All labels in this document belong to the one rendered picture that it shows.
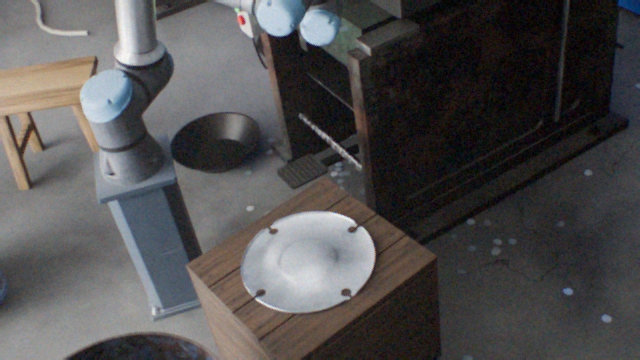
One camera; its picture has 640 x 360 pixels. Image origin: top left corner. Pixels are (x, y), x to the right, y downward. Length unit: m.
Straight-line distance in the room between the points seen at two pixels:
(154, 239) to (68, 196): 0.74
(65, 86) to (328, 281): 1.23
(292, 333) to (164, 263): 0.55
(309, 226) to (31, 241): 1.07
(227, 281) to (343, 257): 0.25
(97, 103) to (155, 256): 0.45
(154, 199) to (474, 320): 0.84
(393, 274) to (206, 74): 1.58
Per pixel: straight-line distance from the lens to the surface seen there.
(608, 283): 2.06
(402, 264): 1.60
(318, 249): 1.65
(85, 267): 2.32
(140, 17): 1.71
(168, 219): 1.87
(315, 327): 1.52
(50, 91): 2.50
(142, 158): 1.78
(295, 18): 1.35
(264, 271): 1.64
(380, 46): 1.73
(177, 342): 1.42
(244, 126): 2.57
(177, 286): 2.03
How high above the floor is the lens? 1.54
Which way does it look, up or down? 41 degrees down
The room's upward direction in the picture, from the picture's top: 11 degrees counter-clockwise
